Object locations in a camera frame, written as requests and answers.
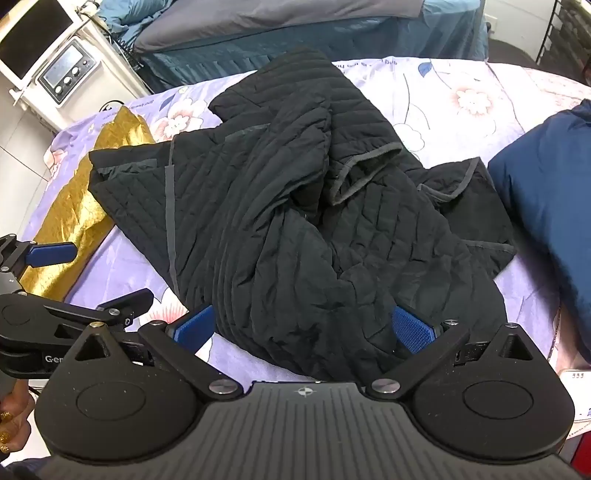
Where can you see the gold shiny cloth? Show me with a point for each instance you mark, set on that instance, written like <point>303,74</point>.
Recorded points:
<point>83,203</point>

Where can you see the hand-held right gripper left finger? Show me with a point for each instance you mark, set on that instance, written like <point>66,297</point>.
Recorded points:
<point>196,325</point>

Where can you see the dark blue air mattress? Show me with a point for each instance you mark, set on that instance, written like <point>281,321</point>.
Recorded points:
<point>277,18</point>

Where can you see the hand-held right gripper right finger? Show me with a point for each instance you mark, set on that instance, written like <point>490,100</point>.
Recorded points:
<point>411,328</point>

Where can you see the black metal rack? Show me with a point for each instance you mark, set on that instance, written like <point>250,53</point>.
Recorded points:
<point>570,37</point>

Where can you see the navy blue puffer jacket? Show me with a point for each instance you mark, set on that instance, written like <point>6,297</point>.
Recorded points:
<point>549,198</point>

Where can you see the white framed monitor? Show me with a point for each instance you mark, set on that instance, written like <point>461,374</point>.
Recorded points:
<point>32,39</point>

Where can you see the black quilted jacket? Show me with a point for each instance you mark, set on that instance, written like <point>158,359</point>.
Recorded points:
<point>286,221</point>

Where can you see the person's left hand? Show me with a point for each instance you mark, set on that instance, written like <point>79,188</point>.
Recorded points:
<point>14,417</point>

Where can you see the white device cart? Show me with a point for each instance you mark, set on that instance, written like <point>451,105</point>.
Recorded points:
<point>106,78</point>

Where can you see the purple floral bed sheet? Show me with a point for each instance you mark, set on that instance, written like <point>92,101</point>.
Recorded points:
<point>438,106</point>

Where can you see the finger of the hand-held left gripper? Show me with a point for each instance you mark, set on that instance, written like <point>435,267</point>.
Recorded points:
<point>115,308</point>
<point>55,254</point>

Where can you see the white box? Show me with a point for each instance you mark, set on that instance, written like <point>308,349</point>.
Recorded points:
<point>576,390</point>

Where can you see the teal air mattress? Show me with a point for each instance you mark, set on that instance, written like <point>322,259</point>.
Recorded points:
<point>392,41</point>

